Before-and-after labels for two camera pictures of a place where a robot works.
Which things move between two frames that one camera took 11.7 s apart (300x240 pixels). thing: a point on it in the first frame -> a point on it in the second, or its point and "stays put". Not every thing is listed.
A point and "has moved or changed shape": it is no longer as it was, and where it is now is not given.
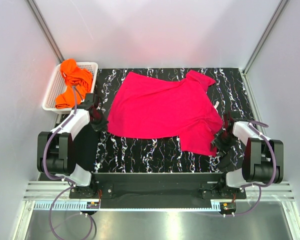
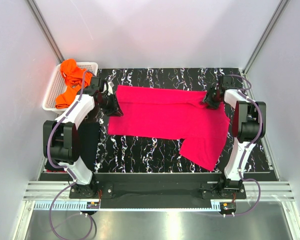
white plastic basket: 59,83 stays put
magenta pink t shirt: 149,108 has moved or changed shape
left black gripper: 100,126 -> 114,110
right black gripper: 216,143 -> 210,104
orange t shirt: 73,76 stays put
